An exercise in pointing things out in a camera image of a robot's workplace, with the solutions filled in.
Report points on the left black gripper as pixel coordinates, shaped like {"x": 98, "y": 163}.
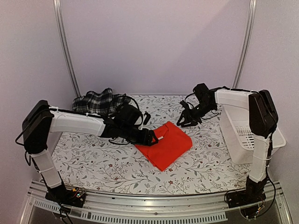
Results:
{"x": 146, "y": 139}

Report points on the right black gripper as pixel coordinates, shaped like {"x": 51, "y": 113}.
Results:
{"x": 193, "y": 123}

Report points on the red garment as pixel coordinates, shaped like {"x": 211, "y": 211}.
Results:
{"x": 172, "y": 143}

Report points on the black white plaid skirt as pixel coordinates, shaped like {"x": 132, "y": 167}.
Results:
{"x": 104, "y": 103}

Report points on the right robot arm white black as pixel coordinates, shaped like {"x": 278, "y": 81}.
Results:
{"x": 263, "y": 122}

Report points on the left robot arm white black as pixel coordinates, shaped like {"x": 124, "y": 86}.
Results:
{"x": 44, "y": 119}

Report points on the floral patterned table cloth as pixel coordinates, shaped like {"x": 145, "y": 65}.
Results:
{"x": 94, "y": 163}

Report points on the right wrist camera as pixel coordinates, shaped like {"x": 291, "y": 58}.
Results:
{"x": 186, "y": 105}

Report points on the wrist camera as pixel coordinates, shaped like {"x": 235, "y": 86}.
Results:
{"x": 186, "y": 105}
{"x": 145, "y": 118}

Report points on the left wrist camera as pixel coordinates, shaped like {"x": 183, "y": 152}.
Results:
{"x": 145, "y": 118}

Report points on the front aluminium rail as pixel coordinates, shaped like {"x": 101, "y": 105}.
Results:
{"x": 116, "y": 208}

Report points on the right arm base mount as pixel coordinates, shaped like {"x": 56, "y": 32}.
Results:
{"x": 239, "y": 198}

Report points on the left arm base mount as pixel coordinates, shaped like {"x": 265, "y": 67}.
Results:
{"x": 65, "y": 196}

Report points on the right aluminium frame post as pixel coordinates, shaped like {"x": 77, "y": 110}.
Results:
{"x": 246, "y": 42}

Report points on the aluminium frame post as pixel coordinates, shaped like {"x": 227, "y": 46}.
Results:
{"x": 65, "y": 47}
{"x": 246, "y": 42}

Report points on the left aluminium frame post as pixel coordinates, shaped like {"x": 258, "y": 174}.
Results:
{"x": 65, "y": 47}

